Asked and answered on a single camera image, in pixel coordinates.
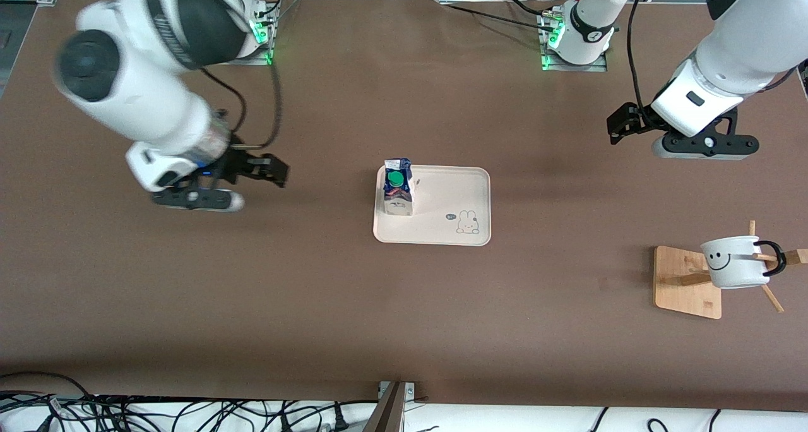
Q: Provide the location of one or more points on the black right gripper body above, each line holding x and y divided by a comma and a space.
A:
238, 165

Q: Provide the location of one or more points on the blue white milk carton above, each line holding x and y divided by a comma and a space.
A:
398, 195

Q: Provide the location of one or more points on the white smiley face cup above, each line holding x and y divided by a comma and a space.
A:
732, 264

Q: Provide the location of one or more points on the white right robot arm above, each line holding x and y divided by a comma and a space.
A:
145, 97

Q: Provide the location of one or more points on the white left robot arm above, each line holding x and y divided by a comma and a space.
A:
745, 53

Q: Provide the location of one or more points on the wooden cup stand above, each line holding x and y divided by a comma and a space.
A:
678, 280

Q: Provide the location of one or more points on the white rabbit print tray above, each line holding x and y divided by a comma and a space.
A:
442, 198

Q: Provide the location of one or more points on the black power plug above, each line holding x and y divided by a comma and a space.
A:
341, 422

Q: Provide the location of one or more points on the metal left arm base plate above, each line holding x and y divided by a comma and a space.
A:
593, 69

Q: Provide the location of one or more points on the small metal corner bracket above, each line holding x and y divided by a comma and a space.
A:
410, 391

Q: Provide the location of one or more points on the aluminium profile post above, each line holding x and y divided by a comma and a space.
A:
386, 413

